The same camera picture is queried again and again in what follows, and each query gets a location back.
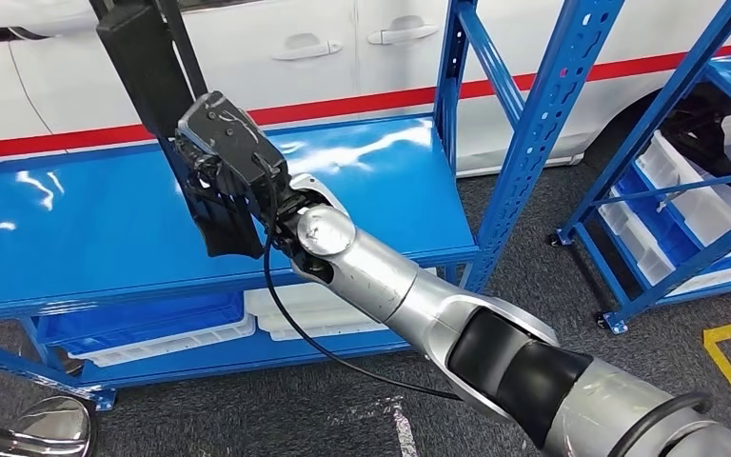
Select white car with red stripe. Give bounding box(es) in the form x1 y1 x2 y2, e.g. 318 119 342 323
0 0 731 178

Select blue steel shelf rack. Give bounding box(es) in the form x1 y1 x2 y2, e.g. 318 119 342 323
0 0 625 411

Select black plastic plate frame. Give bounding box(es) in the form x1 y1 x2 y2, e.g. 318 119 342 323
89 0 267 260

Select blue plastic bin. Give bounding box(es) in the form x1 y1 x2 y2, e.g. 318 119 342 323
34 290 247 354
614 167 704 267

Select black trim parts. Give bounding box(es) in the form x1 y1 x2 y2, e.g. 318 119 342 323
662 119 731 207

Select chrome stanchion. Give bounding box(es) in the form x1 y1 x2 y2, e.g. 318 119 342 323
0 395 97 457

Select blue wheeled shelf rack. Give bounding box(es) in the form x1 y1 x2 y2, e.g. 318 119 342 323
548 0 731 335

